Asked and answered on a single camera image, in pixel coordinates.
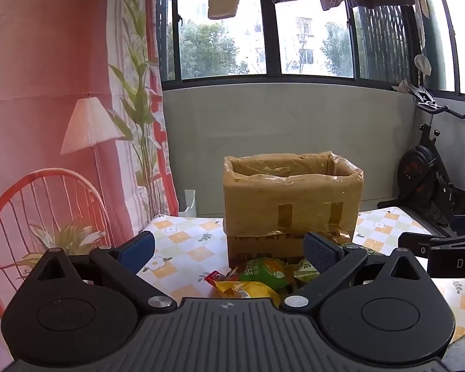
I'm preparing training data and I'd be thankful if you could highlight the printed backdrop cloth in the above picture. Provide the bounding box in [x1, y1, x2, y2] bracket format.
[0, 0, 179, 357]

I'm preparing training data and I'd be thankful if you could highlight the small white hanging pouch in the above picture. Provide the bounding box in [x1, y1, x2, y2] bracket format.
[414, 53, 432, 76]

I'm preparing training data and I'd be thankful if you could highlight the small red snack packet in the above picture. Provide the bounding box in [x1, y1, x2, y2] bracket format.
[204, 270, 233, 286]

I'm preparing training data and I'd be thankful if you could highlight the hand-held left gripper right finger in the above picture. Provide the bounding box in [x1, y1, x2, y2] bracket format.
[280, 232, 431, 312]

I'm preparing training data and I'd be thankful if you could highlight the white plastic bin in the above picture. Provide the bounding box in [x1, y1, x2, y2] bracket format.
[179, 190, 197, 218]

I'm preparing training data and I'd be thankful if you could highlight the black framed window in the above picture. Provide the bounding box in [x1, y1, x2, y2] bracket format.
[155, 0, 465, 97]

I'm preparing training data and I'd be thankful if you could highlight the white cloth on bike handlebar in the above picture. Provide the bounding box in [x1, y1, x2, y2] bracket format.
[392, 79, 423, 95]

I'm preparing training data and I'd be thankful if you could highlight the small green snack packet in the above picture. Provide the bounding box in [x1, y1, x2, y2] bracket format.
[292, 258, 321, 283]

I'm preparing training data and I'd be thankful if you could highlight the black exercise bike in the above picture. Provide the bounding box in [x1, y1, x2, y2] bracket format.
[378, 89, 465, 237]

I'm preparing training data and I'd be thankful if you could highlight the checked floral tablecloth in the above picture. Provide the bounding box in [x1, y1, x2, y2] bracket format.
[137, 207, 465, 342]

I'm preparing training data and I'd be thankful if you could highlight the yellow snack packet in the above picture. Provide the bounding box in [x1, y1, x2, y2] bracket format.
[215, 281, 281, 308]

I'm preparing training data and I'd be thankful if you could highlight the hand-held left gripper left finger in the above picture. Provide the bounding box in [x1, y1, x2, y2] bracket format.
[23, 230, 178, 314]

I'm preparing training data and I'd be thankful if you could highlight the cardboard box with plastic liner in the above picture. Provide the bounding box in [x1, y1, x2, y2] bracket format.
[223, 153, 364, 269]

